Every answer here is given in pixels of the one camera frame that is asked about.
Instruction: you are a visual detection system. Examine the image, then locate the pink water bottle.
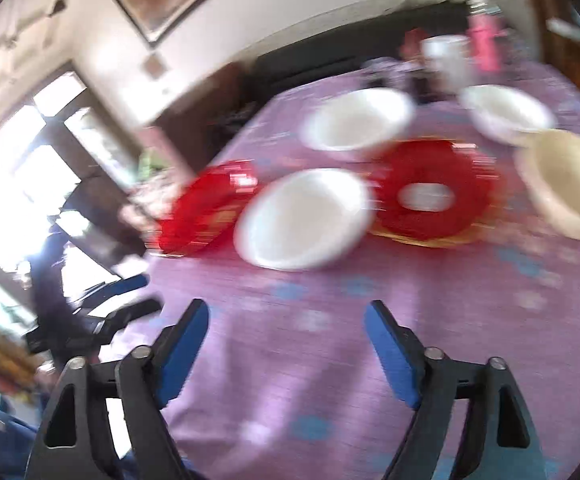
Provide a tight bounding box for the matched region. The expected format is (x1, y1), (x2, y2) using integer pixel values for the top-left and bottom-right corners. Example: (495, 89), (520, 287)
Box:
(464, 0), (503, 73)

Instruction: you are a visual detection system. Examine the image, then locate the white plastic jar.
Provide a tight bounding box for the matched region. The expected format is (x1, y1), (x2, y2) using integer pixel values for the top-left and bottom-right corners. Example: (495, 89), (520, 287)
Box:
(422, 35), (470, 91)

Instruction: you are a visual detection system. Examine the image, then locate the small wall plaque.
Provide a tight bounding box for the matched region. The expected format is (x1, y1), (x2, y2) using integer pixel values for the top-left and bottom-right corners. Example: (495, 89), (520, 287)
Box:
(142, 55), (168, 78)

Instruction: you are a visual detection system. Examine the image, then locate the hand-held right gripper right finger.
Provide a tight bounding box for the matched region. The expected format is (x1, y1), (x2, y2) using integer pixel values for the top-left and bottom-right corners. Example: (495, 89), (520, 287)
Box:
(364, 300), (555, 480)

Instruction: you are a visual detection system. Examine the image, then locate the red plastic bag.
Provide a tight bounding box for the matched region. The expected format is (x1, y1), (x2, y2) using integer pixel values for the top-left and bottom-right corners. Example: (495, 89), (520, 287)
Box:
(400, 27), (428, 58)

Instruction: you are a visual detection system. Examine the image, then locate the black cylinder device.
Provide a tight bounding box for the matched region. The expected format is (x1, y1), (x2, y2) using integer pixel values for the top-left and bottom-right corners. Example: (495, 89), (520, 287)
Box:
(362, 59), (408, 96)

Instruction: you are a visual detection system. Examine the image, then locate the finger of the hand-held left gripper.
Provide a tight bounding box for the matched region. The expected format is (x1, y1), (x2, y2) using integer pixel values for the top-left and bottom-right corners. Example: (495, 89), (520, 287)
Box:
(90, 297), (165, 341)
(82, 274), (149, 306)

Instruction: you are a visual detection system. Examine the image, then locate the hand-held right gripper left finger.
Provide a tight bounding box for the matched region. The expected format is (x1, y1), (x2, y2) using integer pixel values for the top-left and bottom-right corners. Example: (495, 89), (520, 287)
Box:
(25, 299), (211, 480)

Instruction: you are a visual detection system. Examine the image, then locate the wooden glazed door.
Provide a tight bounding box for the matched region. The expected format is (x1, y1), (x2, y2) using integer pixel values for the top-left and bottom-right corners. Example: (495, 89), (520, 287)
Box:
(0, 60), (151, 341)

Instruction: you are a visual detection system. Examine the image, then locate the large red scalloped plate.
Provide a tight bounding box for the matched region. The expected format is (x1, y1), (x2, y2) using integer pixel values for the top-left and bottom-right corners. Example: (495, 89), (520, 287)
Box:
(367, 136), (501, 250)

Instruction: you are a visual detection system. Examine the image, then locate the white bowl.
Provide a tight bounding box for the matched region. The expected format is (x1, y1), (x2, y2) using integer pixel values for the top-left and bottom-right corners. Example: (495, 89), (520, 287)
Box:
(458, 84), (558, 147)
(234, 167), (377, 272)
(302, 87), (417, 153)

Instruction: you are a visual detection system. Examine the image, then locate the black sofa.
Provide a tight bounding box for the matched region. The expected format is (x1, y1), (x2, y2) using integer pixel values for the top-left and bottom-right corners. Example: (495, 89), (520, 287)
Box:
(240, 0), (475, 111)

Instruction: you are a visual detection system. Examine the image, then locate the cream ribbed bowl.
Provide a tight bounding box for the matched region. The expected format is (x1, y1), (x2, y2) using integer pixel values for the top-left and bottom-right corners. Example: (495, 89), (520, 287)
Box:
(514, 129), (580, 242)

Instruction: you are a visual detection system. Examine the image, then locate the purple floral tablecloth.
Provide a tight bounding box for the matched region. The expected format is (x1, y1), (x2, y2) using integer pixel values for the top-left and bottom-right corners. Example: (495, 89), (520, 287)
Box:
(145, 57), (580, 480)

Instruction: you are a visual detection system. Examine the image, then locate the small red scalloped plate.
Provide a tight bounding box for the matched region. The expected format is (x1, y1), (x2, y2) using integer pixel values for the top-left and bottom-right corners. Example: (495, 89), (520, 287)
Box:
(157, 159), (261, 257)

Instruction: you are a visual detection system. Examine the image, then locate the brown armchair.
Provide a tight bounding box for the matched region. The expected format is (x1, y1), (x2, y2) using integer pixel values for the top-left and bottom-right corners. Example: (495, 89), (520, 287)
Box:
(157, 62), (255, 161)

